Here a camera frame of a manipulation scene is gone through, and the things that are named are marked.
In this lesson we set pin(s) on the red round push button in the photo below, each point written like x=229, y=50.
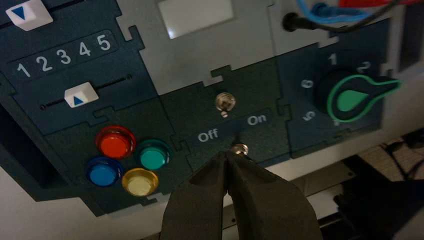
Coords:
x=115, y=144

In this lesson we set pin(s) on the blue round push button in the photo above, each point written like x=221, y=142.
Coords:
x=103, y=173

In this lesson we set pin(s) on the white slider knob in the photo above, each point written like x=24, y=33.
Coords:
x=29, y=15
x=81, y=95

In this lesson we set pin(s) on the green black rotary knob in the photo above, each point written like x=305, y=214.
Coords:
x=351, y=99

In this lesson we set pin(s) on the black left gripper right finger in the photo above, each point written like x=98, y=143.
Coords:
x=268, y=208

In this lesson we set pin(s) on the dark grey modular control box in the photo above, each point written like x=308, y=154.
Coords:
x=185, y=73

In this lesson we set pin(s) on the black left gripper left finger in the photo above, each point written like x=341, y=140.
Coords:
x=195, y=212

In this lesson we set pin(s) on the yellow round push button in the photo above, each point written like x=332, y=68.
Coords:
x=139, y=184

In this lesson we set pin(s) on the metal toggle switch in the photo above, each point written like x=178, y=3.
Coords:
x=240, y=149
x=225, y=101

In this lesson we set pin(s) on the green round push button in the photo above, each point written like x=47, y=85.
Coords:
x=153, y=156

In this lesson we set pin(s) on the white rectangular display screen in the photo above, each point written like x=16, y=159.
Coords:
x=195, y=16

